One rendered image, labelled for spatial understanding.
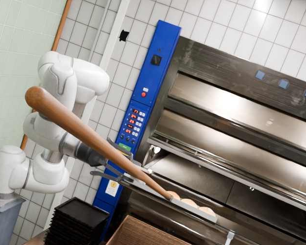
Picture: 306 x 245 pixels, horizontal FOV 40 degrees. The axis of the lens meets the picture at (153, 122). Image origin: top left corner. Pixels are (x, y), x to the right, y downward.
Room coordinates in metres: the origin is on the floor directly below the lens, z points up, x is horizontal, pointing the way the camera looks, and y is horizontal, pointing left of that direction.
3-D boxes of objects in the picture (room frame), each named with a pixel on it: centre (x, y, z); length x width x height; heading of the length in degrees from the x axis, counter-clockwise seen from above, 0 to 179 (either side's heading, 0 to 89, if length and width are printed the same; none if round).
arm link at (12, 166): (1.99, 0.60, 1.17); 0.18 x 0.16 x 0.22; 113
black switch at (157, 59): (2.73, 0.13, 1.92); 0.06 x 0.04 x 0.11; 77
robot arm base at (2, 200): (1.96, 0.62, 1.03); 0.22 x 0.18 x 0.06; 168
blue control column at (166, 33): (3.69, -0.10, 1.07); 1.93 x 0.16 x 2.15; 167
